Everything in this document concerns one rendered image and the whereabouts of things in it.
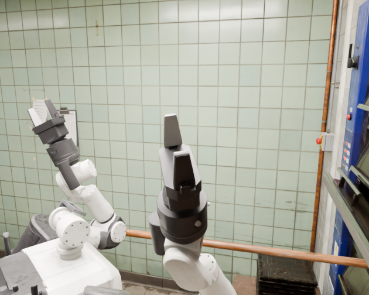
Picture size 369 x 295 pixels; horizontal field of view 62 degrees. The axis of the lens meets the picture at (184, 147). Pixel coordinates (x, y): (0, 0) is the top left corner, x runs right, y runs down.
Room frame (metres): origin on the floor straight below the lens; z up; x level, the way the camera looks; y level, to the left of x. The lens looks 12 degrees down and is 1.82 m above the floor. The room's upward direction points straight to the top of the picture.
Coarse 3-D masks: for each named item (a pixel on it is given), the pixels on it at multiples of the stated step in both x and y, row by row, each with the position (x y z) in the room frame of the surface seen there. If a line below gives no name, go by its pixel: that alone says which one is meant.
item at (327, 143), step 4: (324, 132) 1.88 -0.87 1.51; (320, 136) 1.88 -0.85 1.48; (324, 136) 1.80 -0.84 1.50; (328, 136) 1.80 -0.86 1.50; (332, 136) 1.79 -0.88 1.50; (324, 140) 1.80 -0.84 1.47; (328, 140) 1.80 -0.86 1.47; (332, 140) 1.79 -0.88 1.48; (320, 144) 1.85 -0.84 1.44; (324, 144) 1.80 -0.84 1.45; (328, 144) 1.80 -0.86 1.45; (332, 144) 1.79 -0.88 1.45; (320, 148) 1.84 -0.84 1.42; (324, 148) 1.80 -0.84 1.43; (328, 148) 1.79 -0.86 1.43; (332, 148) 1.79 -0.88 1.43
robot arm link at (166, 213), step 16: (160, 160) 0.48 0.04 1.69; (192, 160) 0.48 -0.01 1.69; (160, 192) 0.52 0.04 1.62; (176, 192) 0.42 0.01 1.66; (192, 192) 0.42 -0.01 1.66; (160, 208) 0.49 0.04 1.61; (176, 208) 0.45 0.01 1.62; (192, 208) 0.48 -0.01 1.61; (176, 224) 0.47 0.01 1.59; (192, 224) 0.48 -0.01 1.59
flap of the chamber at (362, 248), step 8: (328, 184) 1.18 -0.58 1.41; (344, 184) 1.21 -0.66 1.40; (360, 184) 1.24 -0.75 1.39; (344, 192) 1.11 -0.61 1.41; (352, 192) 1.12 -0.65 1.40; (368, 192) 1.15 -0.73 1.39; (336, 200) 1.02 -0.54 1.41; (360, 200) 1.04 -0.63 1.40; (368, 200) 1.05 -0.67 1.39; (360, 208) 0.96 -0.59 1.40; (368, 208) 0.97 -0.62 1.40; (344, 216) 0.90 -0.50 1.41; (360, 216) 0.89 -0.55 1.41; (368, 216) 0.90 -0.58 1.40; (352, 224) 0.82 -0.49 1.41; (368, 224) 0.84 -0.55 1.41; (352, 232) 0.80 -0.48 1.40; (368, 232) 0.78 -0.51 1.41; (360, 240) 0.73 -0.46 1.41; (360, 248) 0.72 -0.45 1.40; (368, 256) 0.66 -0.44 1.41; (368, 264) 0.65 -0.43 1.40
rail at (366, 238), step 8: (328, 176) 1.22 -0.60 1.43; (336, 184) 1.12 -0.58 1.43; (336, 192) 1.05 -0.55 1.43; (344, 200) 0.96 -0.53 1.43; (344, 208) 0.92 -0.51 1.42; (352, 208) 0.90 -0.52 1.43; (352, 216) 0.84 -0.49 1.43; (360, 224) 0.78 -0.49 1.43; (360, 232) 0.75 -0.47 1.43; (368, 240) 0.70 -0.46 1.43; (368, 248) 0.67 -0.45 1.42
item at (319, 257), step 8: (128, 232) 1.19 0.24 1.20; (136, 232) 1.18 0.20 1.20; (144, 232) 1.18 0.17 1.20; (208, 240) 1.11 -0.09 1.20; (224, 248) 1.08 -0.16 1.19; (232, 248) 1.07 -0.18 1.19; (240, 248) 1.07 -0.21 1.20; (248, 248) 1.06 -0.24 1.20; (256, 248) 1.05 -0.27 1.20; (264, 248) 1.05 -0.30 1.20; (272, 248) 1.05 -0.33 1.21; (280, 256) 1.03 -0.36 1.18; (288, 256) 1.02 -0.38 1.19; (296, 256) 1.01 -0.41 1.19; (304, 256) 1.01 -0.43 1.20; (312, 256) 1.00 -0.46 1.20; (320, 256) 0.99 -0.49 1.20; (328, 256) 0.99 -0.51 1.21; (336, 256) 0.99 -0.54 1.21; (336, 264) 0.98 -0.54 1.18; (344, 264) 0.97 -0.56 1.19; (352, 264) 0.96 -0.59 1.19; (360, 264) 0.96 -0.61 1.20
